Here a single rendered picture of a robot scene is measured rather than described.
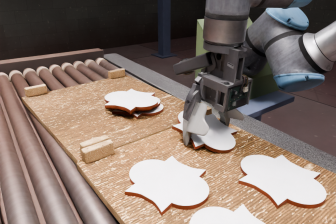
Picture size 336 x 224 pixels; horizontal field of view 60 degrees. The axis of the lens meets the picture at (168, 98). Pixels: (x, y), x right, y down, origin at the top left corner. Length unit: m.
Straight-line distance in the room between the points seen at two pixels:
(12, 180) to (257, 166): 0.44
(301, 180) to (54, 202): 0.40
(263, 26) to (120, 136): 0.52
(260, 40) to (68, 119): 0.58
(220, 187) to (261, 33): 0.53
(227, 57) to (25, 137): 0.48
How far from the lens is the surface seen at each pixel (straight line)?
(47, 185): 0.57
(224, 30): 0.50
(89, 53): 1.37
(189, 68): 0.59
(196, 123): 0.56
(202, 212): 0.45
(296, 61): 0.82
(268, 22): 0.90
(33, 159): 0.65
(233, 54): 0.51
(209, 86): 0.53
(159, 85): 0.99
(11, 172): 0.63
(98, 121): 0.72
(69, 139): 0.66
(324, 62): 0.82
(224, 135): 0.62
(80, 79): 1.11
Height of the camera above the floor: 1.25
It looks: 22 degrees down
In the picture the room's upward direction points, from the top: straight up
